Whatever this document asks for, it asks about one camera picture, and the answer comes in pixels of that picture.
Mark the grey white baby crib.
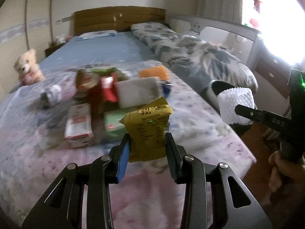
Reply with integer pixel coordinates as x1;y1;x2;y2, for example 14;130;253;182
166;14;292;98

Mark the wooden headboard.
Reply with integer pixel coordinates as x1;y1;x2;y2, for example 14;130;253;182
73;6;166;36

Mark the sliding door wardrobe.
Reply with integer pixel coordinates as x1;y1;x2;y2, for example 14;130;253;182
1;0;52;96

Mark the grey striped curtain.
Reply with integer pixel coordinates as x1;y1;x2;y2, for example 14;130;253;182
197;0;242;24

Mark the red snack wrapper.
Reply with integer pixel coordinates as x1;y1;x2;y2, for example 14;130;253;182
101;72;118;103

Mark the dark wooden nightstand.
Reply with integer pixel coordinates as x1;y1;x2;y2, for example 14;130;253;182
44;43;65;57

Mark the dark blue snack wrapper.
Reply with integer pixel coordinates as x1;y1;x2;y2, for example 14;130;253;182
160;80;173;98

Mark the white blue paper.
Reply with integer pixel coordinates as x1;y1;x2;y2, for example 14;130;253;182
40;84;63;108

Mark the orange spiky mesh ball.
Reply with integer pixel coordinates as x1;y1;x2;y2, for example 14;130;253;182
138;65;170;81

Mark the yellow snack packet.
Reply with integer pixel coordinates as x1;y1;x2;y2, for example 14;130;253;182
119;97;173;162

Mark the blue bed sheet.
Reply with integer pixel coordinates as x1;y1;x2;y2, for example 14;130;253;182
40;31;157;71

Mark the beige teddy bear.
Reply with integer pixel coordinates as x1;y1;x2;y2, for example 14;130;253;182
14;49;46;86

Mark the white blue pillow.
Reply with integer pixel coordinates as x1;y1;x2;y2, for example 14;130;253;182
79;30;117;39

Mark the white red carton box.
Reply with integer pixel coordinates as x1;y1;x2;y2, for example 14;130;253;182
64;103;94;148

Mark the grey leaf pattern duvet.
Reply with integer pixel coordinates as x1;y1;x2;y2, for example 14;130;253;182
131;22;258;94

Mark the white foam fruit net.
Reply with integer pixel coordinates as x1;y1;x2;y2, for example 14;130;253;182
217;87;255;125

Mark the green tissue pack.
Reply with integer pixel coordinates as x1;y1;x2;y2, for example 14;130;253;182
104;109;128;143

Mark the floral pink blue quilt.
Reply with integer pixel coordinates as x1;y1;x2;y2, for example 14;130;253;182
1;66;256;228

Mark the green cartoon snack bag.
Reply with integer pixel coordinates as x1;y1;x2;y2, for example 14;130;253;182
75;67;131;96

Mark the right hand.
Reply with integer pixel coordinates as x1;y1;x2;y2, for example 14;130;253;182
268;151;304;192

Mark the white foam block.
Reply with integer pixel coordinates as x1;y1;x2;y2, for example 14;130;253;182
116;77;163;109

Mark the white trash bin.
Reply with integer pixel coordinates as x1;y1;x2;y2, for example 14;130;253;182
206;80;257;126

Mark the small white bunny toy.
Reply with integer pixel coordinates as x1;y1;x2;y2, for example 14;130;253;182
56;34;66;45

